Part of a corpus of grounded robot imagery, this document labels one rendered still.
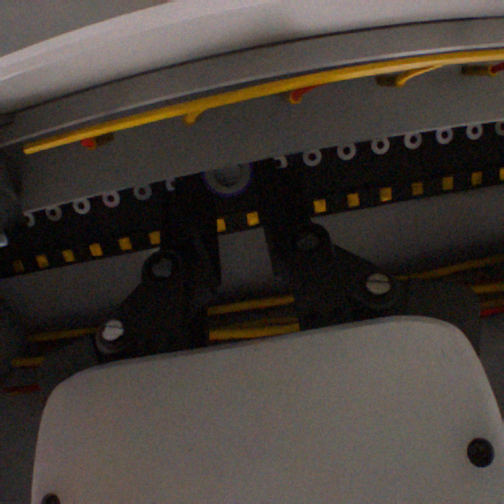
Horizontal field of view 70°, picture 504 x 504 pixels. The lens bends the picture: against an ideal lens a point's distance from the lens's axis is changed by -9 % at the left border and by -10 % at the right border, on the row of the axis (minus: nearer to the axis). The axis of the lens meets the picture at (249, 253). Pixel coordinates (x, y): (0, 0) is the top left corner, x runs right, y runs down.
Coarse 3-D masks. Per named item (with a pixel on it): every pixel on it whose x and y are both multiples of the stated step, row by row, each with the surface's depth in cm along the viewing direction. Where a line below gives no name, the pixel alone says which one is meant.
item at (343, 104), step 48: (480, 48) 8; (192, 96) 8; (240, 96) 7; (288, 96) 7; (336, 96) 8; (384, 96) 8; (432, 96) 8; (480, 96) 8; (48, 144) 7; (96, 144) 7; (144, 144) 9; (192, 144) 9; (240, 144) 9; (288, 144) 9; (336, 144) 9; (48, 192) 9; (96, 192) 9
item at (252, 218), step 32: (288, 160) 23; (352, 160) 23; (384, 160) 23; (416, 160) 23; (448, 160) 23; (480, 160) 23; (128, 192) 23; (160, 192) 23; (256, 192) 24; (320, 192) 24; (352, 192) 23; (384, 192) 23; (416, 192) 23; (448, 192) 24; (64, 224) 24; (96, 224) 24; (128, 224) 24; (160, 224) 24; (224, 224) 24; (256, 224) 24; (0, 256) 25; (32, 256) 25; (64, 256) 25; (96, 256) 25
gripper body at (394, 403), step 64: (384, 320) 8; (64, 384) 8; (128, 384) 8; (192, 384) 8; (256, 384) 8; (320, 384) 7; (384, 384) 7; (448, 384) 7; (64, 448) 7; (128, 448) 7; (192, 448) 7; (256, 448) 7; (320, 448) 7; (384, 448) 6; (448, 448) 6
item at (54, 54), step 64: (0, 0) 3; (64, 0) 3; (128, 0) 3; (192, 0) 3; (256, 0) 3; (320, 0) 3; (384, 0) 4; (448, 0) 4; (0, 64) 3; (64, 64) 4; (128, 64) 6
